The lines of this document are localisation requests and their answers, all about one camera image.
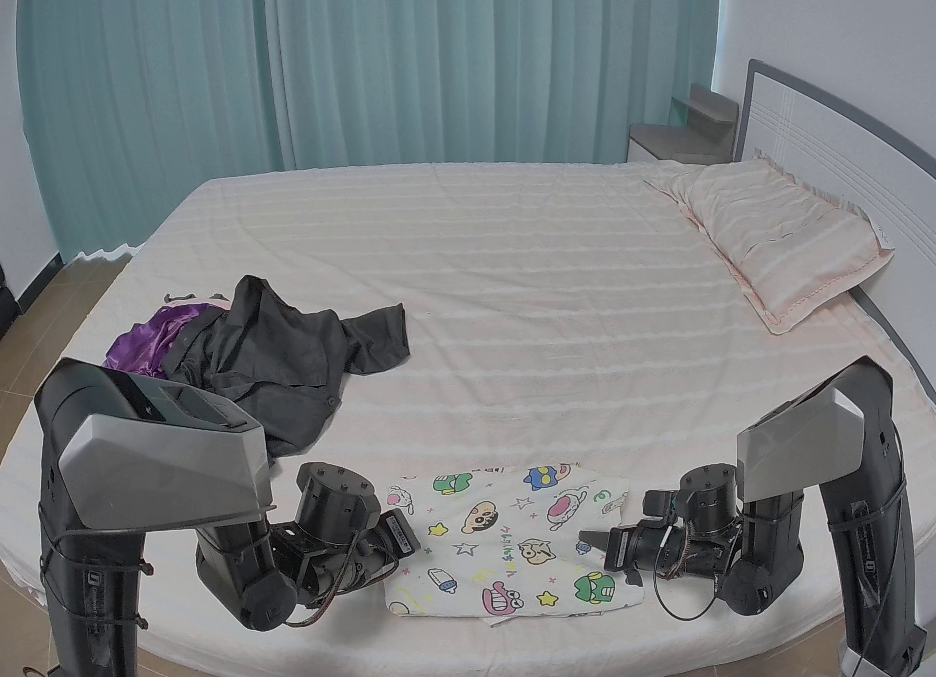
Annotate blue-green curtain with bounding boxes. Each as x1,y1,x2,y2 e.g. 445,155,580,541
259,0,725,172
18,0,290,259

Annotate purple garment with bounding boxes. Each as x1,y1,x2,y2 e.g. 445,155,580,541
102,301,224,377

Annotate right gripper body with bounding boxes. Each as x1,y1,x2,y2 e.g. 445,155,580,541
603,517,683,577

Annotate pink striped pillow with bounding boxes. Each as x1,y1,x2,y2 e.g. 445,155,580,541
643,156,895,336

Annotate white printed pyjama top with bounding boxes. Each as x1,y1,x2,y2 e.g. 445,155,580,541
384,463,646,625

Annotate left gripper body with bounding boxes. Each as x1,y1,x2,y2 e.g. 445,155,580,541
344,508,419,581

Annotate grey white bedside table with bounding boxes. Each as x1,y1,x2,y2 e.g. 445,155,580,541
627,83,740,166

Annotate bed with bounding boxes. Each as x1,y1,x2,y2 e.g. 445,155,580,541
0,58,936,644

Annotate black shirt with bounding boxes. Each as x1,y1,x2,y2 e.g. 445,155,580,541
162,275,412,474

